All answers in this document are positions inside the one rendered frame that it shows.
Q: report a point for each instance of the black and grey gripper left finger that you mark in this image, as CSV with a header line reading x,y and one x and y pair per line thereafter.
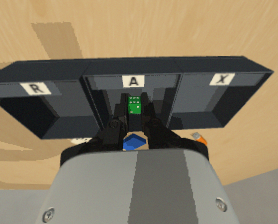
x,y
109,139

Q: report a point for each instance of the orange battery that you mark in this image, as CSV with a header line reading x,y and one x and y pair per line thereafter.
x,y
199,138

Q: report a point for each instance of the dark grey rack of bins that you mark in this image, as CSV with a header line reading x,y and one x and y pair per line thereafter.
x,y
47,96

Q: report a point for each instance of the white domino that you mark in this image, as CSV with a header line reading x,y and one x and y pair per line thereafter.
x,y
78,141

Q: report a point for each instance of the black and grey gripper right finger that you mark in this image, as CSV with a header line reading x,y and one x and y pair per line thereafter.
x,y
159,136

